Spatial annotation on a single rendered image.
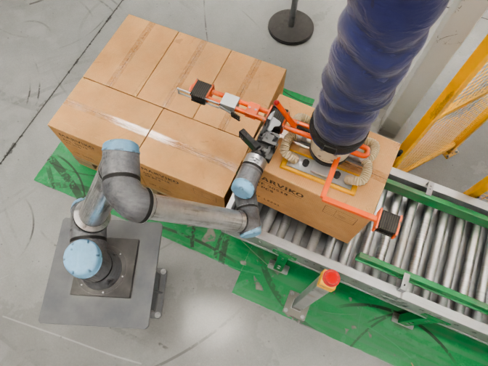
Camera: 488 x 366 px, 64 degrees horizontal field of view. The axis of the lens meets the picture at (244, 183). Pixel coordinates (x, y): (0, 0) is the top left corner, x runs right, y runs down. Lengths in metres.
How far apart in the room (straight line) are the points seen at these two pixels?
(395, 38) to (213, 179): 1.48
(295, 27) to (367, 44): 2.63
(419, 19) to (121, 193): 0.91
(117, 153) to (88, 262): 0.61
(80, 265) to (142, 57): 1.57
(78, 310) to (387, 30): 1.68
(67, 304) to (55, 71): 2.19
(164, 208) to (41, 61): 2.71
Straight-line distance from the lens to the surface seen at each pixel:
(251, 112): 1.68
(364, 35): 1.08
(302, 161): 1.72
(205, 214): 1.40
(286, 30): 3.66
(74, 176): 3.12
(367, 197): 1.74
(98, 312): 1.99
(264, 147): 1.59
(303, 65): 3.46
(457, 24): 2.40
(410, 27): 1.05
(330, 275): 1.65
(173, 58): 2.79
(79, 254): 1.75
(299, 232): 2.19
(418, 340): 2.85
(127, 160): 1.26
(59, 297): 2.07
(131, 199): 1.22
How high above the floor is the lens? 2.63
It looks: 67 degrees down
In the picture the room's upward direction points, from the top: 1 degrees clockwise
